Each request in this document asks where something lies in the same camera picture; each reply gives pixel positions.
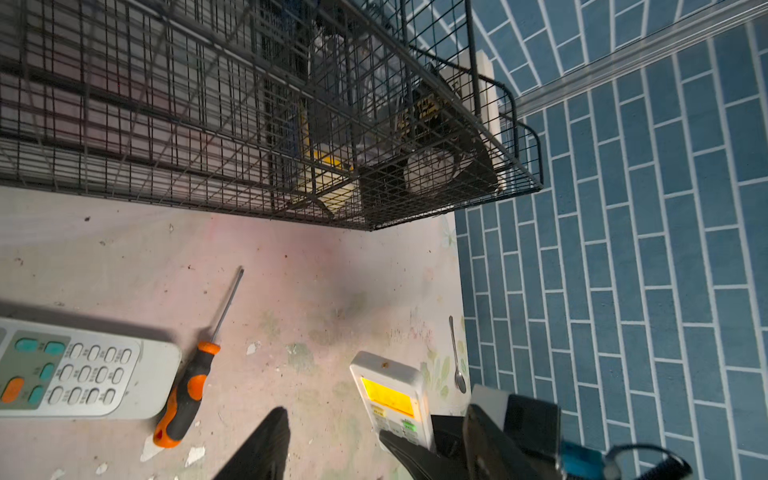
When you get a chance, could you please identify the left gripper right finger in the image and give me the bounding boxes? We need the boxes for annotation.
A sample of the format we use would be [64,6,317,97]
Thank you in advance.
[379,431,469,480]

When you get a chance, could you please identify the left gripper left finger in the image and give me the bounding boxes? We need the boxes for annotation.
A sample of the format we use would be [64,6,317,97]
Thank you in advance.
[214,406,291,480]

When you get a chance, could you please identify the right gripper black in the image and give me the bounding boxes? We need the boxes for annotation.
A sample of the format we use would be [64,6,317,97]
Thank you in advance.
[432,385,565,479]

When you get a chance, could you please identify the white remote control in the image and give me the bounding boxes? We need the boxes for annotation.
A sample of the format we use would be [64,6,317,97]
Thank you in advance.
[350,351,436,452]

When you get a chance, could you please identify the grey remote with teal buttons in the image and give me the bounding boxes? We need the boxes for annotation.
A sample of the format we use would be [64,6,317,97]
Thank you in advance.
[1,317,182,420]

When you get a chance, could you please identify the orange black screwdriver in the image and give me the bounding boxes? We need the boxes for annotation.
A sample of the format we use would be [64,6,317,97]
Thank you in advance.
[152,266,244,449]

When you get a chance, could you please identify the black round item in basket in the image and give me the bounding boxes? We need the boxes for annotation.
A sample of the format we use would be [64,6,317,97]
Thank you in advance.
[359,84,498,227]

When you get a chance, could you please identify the yellow item in basket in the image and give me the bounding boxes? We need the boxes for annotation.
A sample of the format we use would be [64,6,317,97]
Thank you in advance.
[297,115,357,214]

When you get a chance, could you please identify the white block in basket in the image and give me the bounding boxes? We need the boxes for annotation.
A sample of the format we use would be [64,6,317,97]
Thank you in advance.
[440,50,502,142]

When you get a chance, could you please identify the black wire mesh basket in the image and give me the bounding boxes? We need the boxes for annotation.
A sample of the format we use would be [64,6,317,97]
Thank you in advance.
[1,0,544,231]

